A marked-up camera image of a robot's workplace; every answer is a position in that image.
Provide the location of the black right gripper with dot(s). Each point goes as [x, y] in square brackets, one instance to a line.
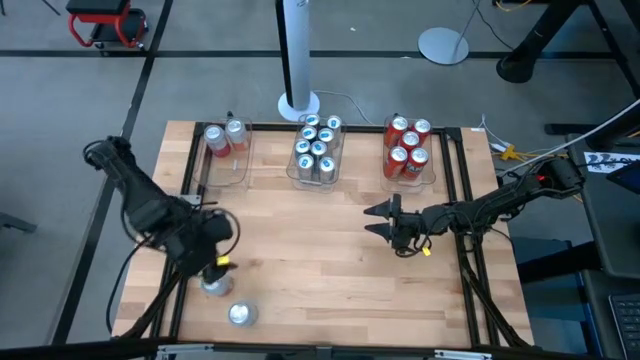
[412, 227]

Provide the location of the grey round base plate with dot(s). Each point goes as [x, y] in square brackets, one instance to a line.
[442, 46]

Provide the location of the red black rolling stool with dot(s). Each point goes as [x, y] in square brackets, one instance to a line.
[100, 17]

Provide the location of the group of blue-top cans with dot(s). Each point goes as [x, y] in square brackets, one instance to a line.
[360, 128]

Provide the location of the white power strip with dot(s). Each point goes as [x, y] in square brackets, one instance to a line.
[498, 147]

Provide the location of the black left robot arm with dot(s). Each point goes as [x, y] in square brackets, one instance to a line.
[135, 190]

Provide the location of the silver bracket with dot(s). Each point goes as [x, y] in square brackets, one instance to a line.
[462, 355]
[185, 352]

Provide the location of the dark grey furniture leg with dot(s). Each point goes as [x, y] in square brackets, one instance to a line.
[15, 223]

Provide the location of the black crossbar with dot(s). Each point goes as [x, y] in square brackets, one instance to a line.
[50, 352]

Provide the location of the silver pink raspberry soda can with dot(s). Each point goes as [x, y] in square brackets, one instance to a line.
[235, 127]

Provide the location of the white printed paper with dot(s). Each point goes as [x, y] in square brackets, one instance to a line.
[600, 162]

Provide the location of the blue tab slim energy can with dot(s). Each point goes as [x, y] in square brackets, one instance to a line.
[305, 161]
[334, 122]
[302, 146]
[318, 148]
[312, 120]
[308, 133]
[326, 135]
[327, 163]

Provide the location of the black desk foot bar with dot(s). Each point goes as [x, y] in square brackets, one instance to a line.
[550, 265]

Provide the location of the white round pole base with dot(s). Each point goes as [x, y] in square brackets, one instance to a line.
[299, 115]

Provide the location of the clear plastic bin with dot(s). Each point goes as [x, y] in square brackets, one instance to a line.
[316, 185]
[407, 182]
[222, 165]

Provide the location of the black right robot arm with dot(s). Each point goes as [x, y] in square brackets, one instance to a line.
[505, 200]

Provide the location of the dark grey desk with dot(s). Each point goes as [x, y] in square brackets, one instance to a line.
[615, 225]

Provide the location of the black white tall pole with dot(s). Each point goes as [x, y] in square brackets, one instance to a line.
[297, 50]

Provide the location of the black desk leg frame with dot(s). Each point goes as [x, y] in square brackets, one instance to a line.
[530, 45]

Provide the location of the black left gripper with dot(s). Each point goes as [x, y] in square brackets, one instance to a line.
[200, 240]

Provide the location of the black keyboard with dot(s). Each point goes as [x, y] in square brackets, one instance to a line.
[627, 325]

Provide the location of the blue tablet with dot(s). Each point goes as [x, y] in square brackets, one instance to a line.
[630, 180]

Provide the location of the thin grey stand pole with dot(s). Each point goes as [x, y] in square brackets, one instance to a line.
[466, 24]

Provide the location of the small black clamp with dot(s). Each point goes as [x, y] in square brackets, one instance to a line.
[230, 116]

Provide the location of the red soda can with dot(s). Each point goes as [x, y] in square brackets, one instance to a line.
[397, 155]
[410, 139]
[398, 123]
[417, 156]
[422, 126]

